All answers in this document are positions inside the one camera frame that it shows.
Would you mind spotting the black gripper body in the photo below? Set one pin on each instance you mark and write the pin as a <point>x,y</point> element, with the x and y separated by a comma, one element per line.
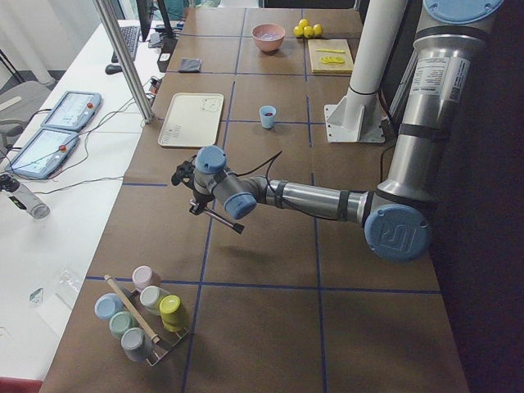
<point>199,201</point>

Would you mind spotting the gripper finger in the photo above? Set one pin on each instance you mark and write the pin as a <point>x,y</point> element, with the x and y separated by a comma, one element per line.
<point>196,207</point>

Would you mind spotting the steel muddler rod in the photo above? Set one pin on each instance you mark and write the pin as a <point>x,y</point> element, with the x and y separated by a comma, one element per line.
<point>236,227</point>

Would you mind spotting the light blue plastic cup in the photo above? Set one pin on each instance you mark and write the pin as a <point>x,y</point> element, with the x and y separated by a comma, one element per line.
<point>267,122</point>

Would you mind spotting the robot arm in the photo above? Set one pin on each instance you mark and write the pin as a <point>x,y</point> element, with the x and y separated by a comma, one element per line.
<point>393,203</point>

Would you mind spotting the pink upturned cup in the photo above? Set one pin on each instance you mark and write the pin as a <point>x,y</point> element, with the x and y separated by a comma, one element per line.
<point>144,276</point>

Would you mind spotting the white upturned cup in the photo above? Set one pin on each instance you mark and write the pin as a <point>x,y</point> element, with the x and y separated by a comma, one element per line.
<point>151,297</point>

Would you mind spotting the yellow-green upturned cup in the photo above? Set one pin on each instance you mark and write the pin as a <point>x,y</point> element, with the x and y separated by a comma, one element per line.
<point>173,314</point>

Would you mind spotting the clear cup rack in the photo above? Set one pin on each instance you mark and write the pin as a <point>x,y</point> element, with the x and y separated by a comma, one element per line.
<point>162,347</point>

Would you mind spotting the blue upturned cup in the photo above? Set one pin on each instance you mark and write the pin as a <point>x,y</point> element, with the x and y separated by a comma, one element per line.
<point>107,305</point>

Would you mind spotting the green upturned cup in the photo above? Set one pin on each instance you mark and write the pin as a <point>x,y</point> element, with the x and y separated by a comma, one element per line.
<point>121,322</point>

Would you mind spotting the grey upturned cup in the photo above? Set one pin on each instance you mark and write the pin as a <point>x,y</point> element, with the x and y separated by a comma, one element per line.
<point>136,344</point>

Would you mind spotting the pink bowl of ice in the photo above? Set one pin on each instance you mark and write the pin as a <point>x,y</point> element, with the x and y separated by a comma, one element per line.
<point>268,37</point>

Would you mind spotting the white bear serving tray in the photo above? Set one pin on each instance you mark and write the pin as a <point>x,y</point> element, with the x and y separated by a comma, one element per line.
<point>192,120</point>

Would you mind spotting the grey folded cloth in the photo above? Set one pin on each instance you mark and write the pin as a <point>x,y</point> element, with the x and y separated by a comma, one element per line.
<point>190,65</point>

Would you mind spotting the teach pendant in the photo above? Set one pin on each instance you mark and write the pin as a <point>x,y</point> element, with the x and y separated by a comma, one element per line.
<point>44,153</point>
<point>73,111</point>

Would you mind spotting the black computer mouse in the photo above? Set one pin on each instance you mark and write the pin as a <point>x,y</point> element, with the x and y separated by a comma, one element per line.
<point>112,69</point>

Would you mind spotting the black keyboard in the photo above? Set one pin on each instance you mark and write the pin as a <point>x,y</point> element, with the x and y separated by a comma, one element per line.
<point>131,35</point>

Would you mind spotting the water bottle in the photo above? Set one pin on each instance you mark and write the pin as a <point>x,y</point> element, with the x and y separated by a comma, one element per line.
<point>23,198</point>

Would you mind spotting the yellow plastic knife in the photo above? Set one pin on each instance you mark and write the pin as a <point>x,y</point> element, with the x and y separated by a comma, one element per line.
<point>330,50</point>

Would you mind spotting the lemon slices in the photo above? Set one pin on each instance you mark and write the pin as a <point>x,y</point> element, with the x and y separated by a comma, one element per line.
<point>332,60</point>

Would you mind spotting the wooden cutting board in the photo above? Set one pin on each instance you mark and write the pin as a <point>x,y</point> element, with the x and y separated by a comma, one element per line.
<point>318,68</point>

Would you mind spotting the aluminium frame post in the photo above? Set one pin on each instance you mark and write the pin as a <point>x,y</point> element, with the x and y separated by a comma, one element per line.
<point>112,27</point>

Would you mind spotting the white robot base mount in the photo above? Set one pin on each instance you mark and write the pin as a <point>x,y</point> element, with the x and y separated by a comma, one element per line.
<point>357,116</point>

